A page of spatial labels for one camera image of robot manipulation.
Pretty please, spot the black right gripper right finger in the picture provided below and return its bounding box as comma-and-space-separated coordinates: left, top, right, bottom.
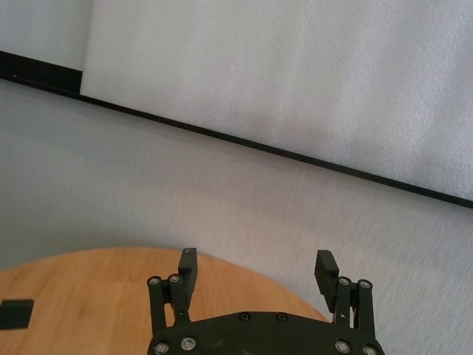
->
313, 249, 378, 339

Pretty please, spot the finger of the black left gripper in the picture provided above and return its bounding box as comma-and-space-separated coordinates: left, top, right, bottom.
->
0, 298, 35, 331

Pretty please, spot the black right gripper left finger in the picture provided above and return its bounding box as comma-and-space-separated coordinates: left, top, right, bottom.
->
146, 247, 200, 337

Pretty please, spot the black wall baseboard strip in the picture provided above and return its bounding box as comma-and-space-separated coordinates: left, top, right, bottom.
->
0, 50, 473, 209

